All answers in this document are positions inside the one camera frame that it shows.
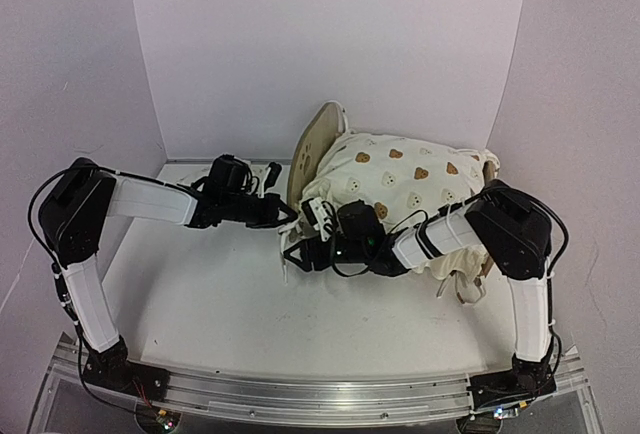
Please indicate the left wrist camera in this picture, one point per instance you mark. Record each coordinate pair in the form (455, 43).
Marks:
(264, 177)

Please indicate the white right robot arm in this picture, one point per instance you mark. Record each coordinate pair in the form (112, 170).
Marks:
(512, 226)

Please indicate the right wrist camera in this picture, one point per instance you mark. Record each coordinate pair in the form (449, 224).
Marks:
(318, 219)

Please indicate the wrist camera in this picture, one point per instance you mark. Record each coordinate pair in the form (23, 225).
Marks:
(318, 219)
(264, 177)

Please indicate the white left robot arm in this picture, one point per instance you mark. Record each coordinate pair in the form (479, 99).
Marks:
(67, 215)

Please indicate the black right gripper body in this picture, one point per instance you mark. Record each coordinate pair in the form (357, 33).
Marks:
(355, 253)

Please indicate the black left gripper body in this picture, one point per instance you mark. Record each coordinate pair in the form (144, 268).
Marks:
(253, 217)

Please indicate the wooden pet bed frame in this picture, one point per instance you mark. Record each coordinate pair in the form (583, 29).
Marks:
(398, 176)

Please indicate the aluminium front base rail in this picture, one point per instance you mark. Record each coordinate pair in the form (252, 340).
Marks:
(336, 404)

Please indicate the large bear print cushion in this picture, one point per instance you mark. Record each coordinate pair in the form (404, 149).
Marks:
(352, 189)

